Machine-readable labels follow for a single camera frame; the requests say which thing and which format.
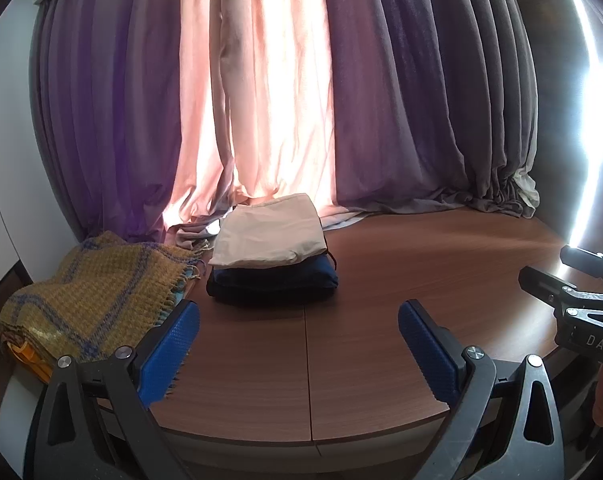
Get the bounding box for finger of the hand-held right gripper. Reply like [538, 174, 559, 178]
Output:
[560, 245, 603, 281]
[519, 266, 603, 317]

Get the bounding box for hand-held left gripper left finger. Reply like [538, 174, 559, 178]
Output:
[24, 299, 201, 480]

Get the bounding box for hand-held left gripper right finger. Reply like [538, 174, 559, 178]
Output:
[398, 299, 565, 480]

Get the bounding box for cream pants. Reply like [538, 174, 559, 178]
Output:
[209, 193, 328, 268]

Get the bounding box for yellow woven blanket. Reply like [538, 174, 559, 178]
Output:
[0, 231, 205, 376]

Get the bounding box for white sheer curtain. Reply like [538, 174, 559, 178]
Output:
[511, 167, 541, 218]

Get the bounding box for folded blue garment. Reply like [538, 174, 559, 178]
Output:
[209, 252, 339, 293]

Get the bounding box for orange plastic object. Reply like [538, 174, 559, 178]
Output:
[4, 340, 55, 378]

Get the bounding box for led light strip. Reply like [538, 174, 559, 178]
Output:
[561, 0, 603, 251]

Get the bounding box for purple grey curtain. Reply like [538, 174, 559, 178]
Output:
[32, 0, 192, 246]
[321, 0, 539, 226]

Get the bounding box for pale pink curtain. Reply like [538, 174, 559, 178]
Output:
[162, 0, 342, 241]

